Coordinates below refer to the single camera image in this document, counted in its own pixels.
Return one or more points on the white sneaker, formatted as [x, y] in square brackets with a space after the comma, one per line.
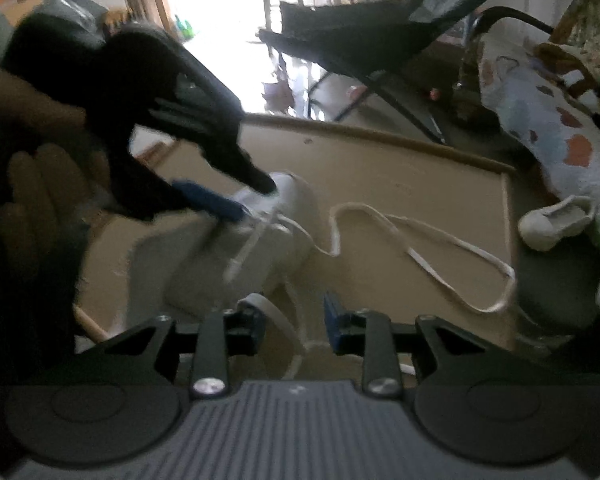
[290, 200]
[550, 225]

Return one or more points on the green toy bottles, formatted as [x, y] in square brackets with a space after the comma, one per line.
[185, 27]

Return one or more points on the person's left hand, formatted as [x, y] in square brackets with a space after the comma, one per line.
[35, 185]

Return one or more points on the black folding chair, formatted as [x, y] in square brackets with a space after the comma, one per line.
[380, 25]

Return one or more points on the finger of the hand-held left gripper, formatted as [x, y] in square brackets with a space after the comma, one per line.
[245, 170]
[210, 200]

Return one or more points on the pink ball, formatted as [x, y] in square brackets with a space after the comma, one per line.
[355, 92]

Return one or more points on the round dark stool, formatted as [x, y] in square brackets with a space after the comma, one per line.
[555, 285]

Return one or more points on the white shoelace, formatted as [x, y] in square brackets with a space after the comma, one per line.
[275, 312]

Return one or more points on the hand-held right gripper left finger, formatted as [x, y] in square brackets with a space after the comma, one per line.
[252, 327]

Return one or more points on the patchwork quilt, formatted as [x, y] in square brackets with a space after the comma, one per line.
[530, 90]

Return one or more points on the black curved armrest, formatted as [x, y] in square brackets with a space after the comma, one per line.
[505, 9]

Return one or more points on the floral sofa cover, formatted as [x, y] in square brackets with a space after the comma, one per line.
[590, 25]

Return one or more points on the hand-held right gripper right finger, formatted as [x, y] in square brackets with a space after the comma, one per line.
[332, 322]

